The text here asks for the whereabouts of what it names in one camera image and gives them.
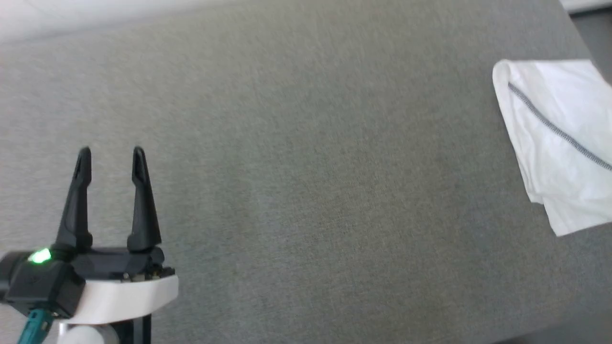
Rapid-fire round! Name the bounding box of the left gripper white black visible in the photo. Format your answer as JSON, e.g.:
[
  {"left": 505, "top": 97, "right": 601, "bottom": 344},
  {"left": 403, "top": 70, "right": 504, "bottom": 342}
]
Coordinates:
[{"left": 55, "top": 146, "right": 180, "bottom": 326}]

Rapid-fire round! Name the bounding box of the white garment with grey stitching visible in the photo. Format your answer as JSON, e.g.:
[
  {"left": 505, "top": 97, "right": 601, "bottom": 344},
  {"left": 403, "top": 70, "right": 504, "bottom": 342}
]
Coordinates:
[{"left": 492, "top": 58, "right": 612, "bottom": 237}]

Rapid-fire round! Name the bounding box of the left camera cable teal plug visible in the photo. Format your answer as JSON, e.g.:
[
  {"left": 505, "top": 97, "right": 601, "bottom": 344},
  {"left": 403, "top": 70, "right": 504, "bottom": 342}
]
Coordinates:
[{"left": 16, "top": 308, "right": 55, "bottom": 344}]

